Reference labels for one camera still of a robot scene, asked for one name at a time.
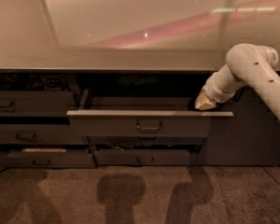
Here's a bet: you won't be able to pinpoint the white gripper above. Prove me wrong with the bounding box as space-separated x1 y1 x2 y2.
194 68 245 111

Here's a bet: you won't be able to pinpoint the grey drawer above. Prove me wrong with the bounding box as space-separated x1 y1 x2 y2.
0 124 87 145
67 90 233 138
0 91 77 117
89 136 205 146
0 149 96 168
93 149 197 166

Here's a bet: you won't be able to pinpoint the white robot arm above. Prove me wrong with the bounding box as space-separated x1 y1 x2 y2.
194 44 280 121

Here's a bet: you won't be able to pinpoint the dark items in drawer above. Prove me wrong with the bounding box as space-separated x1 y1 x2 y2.
0 74 67 91

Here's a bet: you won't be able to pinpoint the white item in drawer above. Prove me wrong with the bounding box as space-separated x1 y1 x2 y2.
21 148 66 155

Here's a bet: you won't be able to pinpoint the grey cabinet door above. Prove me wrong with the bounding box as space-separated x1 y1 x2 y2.
196 88 280 166

